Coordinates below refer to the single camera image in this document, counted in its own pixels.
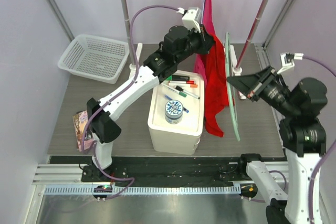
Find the red whiteboard marker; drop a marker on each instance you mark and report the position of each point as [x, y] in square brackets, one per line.
[182, 82]

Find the white plastic basket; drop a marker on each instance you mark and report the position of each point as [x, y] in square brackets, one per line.
[93, 57]

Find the red t shirt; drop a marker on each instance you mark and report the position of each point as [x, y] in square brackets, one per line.
[216, 97]

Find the pink t shirt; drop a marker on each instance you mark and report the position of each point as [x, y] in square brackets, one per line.
[207, 24]

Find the green highlighter marker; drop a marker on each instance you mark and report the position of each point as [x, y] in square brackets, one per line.
[178, 78]

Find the white slotted cable duct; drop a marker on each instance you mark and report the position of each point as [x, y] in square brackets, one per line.
[102, 190]

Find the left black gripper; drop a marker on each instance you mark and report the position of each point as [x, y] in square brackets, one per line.
[206, 40]

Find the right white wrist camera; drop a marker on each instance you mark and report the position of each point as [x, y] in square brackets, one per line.
[288, 61]

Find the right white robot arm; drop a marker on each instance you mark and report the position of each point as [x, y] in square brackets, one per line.
[304, 140]

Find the mint green hanger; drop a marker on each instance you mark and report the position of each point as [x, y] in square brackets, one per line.
[230, 88]

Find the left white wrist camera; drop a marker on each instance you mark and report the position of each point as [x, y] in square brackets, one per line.
[191, 18]

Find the blue ballpoint pen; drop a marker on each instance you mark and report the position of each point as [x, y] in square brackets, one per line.
[168, 98]

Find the white foam box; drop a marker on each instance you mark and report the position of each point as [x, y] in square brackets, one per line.
[183, 137]

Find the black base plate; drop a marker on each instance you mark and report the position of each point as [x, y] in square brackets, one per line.
[176, 172]

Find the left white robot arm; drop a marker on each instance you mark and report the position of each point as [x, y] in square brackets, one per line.
[178, 44]

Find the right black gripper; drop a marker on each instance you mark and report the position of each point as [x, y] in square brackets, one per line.
[251, 84]

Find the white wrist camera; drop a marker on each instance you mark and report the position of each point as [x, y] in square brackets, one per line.
[191, 18]
[288, 61]

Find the blue patterned round tin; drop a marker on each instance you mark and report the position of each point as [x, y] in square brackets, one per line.
[173, 111]

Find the pink illustrated book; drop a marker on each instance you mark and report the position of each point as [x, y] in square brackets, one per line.
[80, 120]

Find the green capped white marker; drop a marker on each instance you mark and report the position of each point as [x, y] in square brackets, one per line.
[180, 91]

